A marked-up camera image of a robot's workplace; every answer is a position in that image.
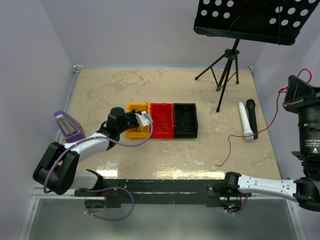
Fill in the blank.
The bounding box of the black plastic bin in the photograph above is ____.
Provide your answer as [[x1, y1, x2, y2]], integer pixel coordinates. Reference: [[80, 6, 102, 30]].
[[173, 103, 199, 139]]

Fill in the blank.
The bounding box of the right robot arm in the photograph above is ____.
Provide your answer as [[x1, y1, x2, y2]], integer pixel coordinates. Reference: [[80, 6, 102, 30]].
[[221, 75, 320, 212]]

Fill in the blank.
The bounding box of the red plastic bin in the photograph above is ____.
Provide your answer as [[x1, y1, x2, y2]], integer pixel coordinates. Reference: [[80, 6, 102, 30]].
[[150, 103, 174, 139]]

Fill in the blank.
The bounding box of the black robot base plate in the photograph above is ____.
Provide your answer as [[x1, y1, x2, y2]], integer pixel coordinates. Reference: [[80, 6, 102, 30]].
[[74, 177, 253, 209]]

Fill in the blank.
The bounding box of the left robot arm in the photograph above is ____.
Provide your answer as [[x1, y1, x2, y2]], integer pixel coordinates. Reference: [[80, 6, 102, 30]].
[[32, 107, 152, 196]]

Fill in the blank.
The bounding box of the yellow plastic bin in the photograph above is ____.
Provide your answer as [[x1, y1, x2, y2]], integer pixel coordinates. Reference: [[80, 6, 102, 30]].
[[125, 102, 150, 139]]

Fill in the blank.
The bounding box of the aluminium table frame rail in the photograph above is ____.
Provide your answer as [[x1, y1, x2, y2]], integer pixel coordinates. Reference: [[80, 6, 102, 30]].
[[32, 65, 82, 195]]

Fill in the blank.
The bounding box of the long red wire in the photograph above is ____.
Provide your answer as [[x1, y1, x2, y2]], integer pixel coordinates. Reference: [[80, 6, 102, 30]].
[[213, 68, 313, 167]]

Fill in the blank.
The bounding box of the black music stand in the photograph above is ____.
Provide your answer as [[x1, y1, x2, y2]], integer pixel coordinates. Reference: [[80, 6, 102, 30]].
[[193, 0, 316, 113]]

